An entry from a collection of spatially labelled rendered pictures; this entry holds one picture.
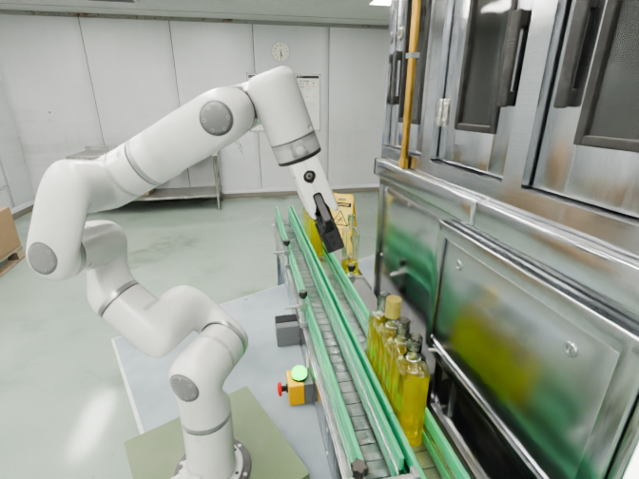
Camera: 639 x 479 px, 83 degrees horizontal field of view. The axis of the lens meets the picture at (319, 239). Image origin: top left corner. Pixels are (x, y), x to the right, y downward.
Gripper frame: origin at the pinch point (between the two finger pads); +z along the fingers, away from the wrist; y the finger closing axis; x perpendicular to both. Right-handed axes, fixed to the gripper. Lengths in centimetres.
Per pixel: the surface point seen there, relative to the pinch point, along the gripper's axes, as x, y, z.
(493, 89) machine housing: -39.6, 6.5, -12.0
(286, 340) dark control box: 23, 47, 52
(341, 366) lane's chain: 8, 19, 46
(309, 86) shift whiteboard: -107, 577, -12
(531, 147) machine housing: -34.9, -7.9, -4.0
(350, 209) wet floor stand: -60, 315, 117
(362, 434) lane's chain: 9.0, -3.5, 45.9
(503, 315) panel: -22.7, -12.6, 21.4
